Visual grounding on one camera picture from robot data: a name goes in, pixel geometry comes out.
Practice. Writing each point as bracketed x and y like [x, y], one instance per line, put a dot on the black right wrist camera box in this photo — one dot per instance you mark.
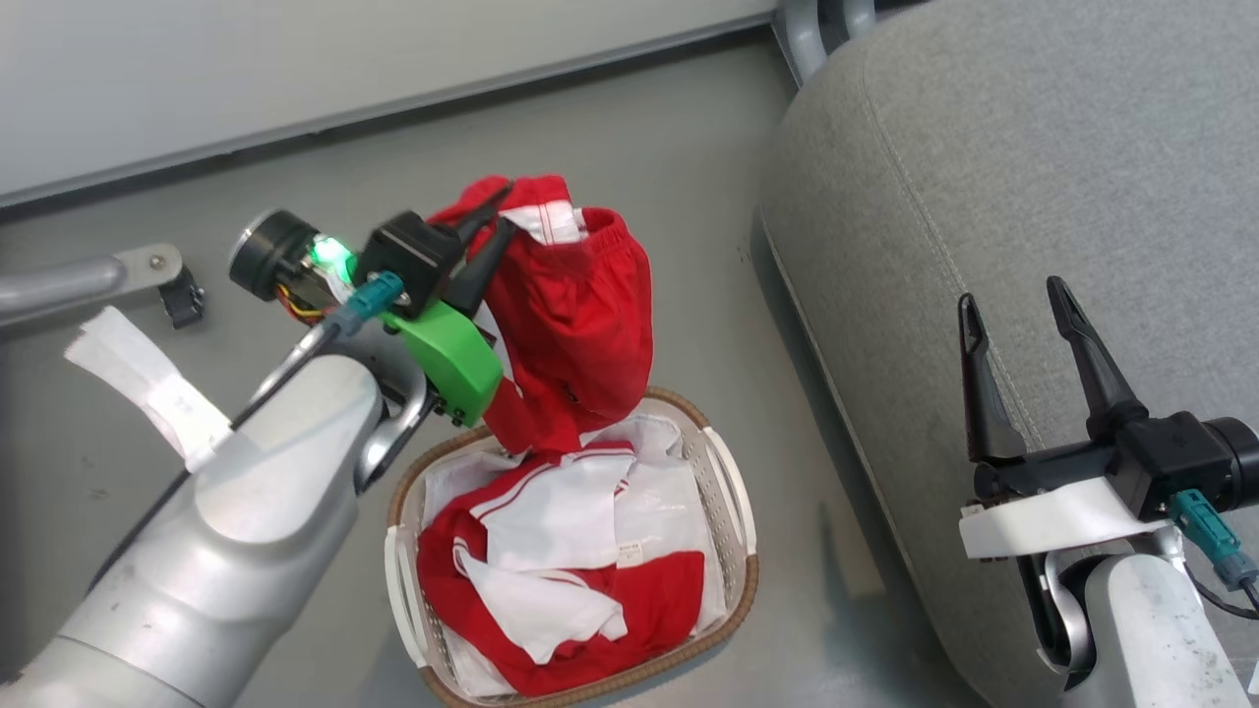
[1175, 457]

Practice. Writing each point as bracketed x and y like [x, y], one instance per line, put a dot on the grey metal frame leg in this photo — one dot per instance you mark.
[807, 34]

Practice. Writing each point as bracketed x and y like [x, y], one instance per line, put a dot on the small black clip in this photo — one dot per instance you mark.
[182, 300]

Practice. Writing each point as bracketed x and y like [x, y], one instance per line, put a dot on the white grey robot left arm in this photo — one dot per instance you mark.
[197, 590]

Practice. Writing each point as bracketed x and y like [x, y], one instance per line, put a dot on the red white striped sports jersey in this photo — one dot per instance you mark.
[649, 600]

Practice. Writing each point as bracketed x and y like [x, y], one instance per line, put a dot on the white fabric basket liner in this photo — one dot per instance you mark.
[657, 439]

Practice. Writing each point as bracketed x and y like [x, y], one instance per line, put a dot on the white grey robot right arm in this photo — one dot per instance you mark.
[1141, 629]

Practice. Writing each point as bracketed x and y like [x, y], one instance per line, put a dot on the white wicker-rimmed laundry basket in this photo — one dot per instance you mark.
[730, 492]

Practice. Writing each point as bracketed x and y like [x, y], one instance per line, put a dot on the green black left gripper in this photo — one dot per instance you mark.
[452, 364]

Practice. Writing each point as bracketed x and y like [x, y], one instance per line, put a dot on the white paper tag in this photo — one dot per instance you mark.
[128, 364]

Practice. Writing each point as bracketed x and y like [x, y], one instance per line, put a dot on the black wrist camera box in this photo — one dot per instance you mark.
[408, 258]
[1175, 457]

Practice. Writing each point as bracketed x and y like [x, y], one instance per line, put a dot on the red shorts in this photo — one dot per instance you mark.
[580, 324]

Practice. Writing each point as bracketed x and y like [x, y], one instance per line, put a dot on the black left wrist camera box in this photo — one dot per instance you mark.
[408, 258]

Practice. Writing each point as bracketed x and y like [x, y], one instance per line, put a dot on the grey metal rail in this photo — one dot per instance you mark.
[59, 285]

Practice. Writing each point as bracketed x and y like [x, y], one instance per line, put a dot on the plain white garment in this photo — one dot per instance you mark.
[674, 501]

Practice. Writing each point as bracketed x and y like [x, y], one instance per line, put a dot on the grey baseboard strip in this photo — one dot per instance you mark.
[393, 108]

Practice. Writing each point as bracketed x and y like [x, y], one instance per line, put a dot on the grey fabric sofa seat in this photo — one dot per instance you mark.
[1033, 147]

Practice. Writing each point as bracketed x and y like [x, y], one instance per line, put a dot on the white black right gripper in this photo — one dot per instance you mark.
[1043, 521]

